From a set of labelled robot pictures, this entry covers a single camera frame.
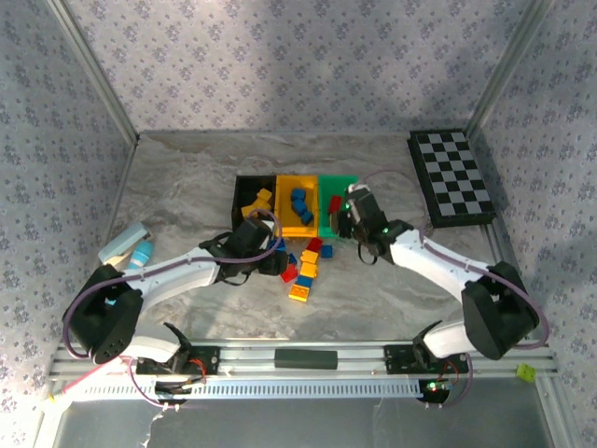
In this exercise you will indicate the red lego brick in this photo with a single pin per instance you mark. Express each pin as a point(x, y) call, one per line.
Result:
point(289, 274)
point(314, 243)
point(335, 204)

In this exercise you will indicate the long blue lego brick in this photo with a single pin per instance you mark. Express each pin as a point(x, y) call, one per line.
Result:
point(275, 244)

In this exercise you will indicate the green plastic bin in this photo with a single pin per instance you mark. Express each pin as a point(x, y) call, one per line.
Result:
point(326, 186)

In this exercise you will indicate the yellow plastic bin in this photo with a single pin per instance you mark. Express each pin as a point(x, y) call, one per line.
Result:
point(284, 219)

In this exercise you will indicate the black plastic bin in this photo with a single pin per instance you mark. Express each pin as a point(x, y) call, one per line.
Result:
point(239, 186)

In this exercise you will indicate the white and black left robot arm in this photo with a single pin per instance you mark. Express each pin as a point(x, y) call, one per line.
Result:
point(186, 275)

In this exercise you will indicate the black rectangular block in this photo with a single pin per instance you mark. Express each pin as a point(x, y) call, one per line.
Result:
point(305, 359)

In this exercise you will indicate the black and grey checkerboard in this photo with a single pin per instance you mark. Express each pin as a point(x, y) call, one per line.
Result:
point(452, 177)

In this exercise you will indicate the light blue stapler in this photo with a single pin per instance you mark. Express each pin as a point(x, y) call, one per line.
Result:
point(122, 242)

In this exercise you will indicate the thin pink rod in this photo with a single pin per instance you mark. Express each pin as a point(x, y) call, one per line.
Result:
point(88, 377)

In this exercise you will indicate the small yellow-green cube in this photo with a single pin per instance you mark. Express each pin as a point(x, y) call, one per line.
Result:
point(525, 372)

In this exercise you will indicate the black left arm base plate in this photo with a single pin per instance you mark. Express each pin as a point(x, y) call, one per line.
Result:
point(210, 359)

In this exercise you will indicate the aluminium mounting rail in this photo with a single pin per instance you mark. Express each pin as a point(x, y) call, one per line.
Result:
point(361, 358)

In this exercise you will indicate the aluminium table edge rail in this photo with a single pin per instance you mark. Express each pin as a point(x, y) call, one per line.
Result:
point(503, 242)
point(122, 186)

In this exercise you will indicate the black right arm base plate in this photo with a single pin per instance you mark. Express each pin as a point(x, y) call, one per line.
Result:
point(396, 359)

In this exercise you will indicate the aluminium frame post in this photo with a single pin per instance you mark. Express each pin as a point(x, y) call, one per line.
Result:
point(97, 70)
point(507, 70)

